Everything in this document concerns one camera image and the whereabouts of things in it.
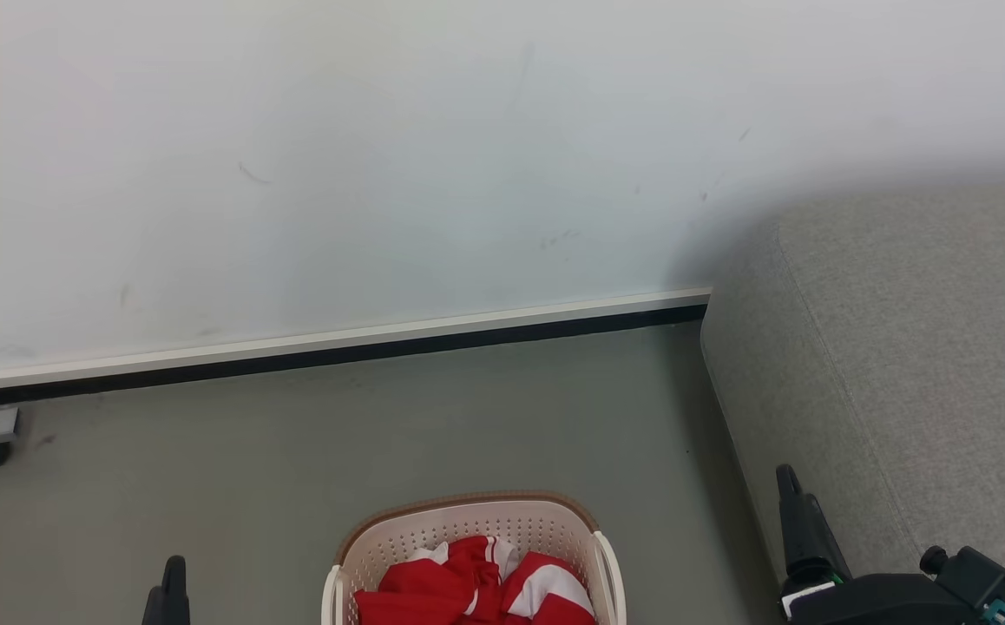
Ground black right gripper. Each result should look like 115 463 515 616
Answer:
775 464 994 625

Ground red white striped jersey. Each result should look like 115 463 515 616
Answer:
353 536 521 625

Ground red shorts white side bands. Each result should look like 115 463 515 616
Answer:
502 549 597 625

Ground grey fabric sofa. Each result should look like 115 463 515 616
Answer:
700 178 1005 625

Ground beige perforated laundry basket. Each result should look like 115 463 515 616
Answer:
322 491 627 625

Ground white black wall baseboard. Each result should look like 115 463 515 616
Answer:
0 288 712 411

